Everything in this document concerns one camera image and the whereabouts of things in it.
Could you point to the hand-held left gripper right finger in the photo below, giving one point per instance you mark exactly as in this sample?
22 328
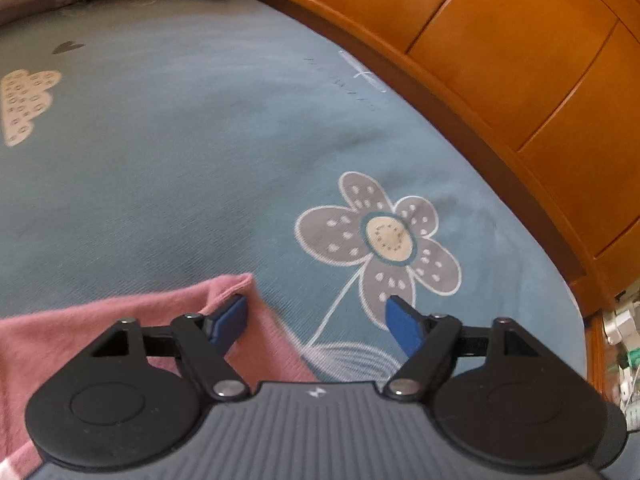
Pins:
402 327

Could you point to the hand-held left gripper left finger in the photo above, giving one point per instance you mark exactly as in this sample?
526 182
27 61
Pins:
230 322

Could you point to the pink and cream knit sweater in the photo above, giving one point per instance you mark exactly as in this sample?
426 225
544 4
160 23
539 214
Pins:
50 340

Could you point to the blue floral bed sheet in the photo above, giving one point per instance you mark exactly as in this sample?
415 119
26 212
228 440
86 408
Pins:
200 135

